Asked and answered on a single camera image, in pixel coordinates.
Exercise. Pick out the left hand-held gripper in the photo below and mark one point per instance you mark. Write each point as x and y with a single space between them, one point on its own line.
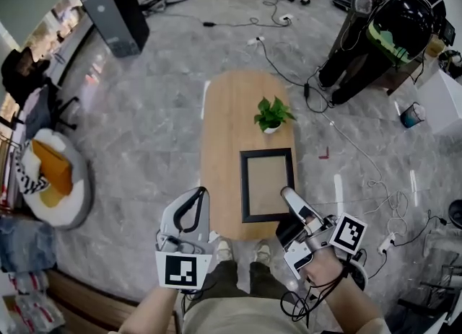
180 271

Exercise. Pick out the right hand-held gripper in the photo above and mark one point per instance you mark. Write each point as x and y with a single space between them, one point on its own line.
348 233

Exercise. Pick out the black picture frame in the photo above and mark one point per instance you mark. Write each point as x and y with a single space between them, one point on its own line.
267 184

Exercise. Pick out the person's right forearm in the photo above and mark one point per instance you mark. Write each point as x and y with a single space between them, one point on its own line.
350 303

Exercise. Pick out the person's left forearm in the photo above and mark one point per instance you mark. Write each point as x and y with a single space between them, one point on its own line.
151 311

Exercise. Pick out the wooden coffee table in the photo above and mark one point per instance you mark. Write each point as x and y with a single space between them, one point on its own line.
223 138

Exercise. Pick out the person's right hand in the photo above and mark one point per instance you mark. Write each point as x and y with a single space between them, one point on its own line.
325 267

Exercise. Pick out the person's right shoe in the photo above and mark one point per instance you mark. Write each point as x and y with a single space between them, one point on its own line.
262 252

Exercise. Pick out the person's shoe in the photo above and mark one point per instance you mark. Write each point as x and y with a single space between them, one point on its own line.
224 251
262 252

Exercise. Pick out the person's left shoe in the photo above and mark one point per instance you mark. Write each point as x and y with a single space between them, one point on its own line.
224 251

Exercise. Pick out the person's dark trousers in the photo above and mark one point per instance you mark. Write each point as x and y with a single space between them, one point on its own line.
223 278

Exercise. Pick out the person's beige shirt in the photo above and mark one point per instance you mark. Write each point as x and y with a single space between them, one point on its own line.
249 316

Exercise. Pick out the green potted plant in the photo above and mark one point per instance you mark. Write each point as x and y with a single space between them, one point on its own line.
272 114

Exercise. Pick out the round grey white pouf chair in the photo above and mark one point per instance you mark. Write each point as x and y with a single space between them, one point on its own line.
77 199

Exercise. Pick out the brown wooden bench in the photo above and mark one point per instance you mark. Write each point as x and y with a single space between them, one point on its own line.
101 303

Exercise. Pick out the yellow cushion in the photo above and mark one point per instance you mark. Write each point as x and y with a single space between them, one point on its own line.
50 197

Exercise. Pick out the orange cushion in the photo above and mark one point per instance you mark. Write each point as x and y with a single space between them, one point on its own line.
54 166

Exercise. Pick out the black metal stand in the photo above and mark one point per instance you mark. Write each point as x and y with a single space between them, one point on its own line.
433 289

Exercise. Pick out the teal waste bin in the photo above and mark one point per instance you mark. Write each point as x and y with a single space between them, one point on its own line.
411 116

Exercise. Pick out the black white striped cushion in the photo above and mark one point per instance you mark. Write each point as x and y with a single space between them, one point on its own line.
30 181

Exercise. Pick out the black office chair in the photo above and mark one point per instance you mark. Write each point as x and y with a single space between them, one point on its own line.
65 112

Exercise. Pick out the round black stool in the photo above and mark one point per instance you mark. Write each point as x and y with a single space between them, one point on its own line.
456 213

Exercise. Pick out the blue denim cloth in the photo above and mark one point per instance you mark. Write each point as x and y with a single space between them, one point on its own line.
25 246

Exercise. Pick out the pile of red-printed plastic packets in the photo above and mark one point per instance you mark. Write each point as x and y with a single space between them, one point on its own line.
32 303

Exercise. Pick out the white long desk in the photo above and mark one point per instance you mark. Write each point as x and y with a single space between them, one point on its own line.
72 47

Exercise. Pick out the dark grey tall cabinet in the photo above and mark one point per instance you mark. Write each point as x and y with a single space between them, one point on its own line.
112 15

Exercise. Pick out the black white machine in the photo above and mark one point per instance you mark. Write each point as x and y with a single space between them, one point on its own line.
451 62

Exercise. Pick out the cardboard box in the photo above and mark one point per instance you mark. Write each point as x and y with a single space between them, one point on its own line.
436 47

